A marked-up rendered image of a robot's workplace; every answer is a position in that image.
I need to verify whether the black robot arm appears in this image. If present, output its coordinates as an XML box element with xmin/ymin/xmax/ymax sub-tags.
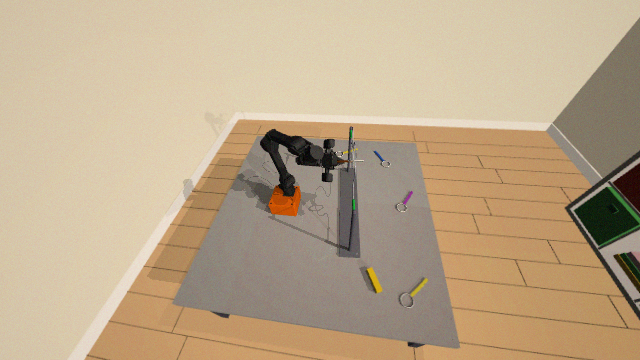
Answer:
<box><xmin>260</xmin><ymin>129</ymin><xmax>337</xmax><ymax>197</ymax></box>

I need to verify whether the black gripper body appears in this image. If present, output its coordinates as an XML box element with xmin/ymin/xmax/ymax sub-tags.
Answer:
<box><xmin>314</xmin><ymin>139</ymin><xmax>335</xmax><ymax>182</ymax></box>

